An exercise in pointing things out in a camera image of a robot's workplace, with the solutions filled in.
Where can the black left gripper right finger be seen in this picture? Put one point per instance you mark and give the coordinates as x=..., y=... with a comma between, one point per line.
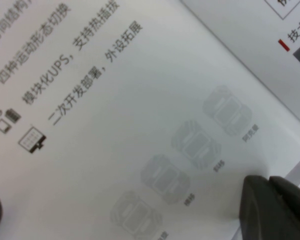
x=272, y=215

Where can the white product booklet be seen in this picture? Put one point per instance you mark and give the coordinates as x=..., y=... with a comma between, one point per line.
x=140, y=100

